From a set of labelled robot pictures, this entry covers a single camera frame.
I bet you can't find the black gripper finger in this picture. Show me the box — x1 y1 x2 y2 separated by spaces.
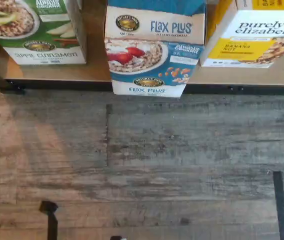
272 171 284 240
39 200 59 240

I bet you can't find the blue white flax plus box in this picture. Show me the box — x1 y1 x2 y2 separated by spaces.
104 5 206 99
107 0 207 17

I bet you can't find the black metal shelf rack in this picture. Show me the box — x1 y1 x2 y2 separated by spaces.
0 0 284 97

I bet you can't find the yellow white purely elizabeth box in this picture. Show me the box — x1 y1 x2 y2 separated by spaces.
200 0 284 69
235 0 284 12

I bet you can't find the green apple cinnamon oatmeal box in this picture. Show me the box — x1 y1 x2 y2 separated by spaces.
0 0 88 66

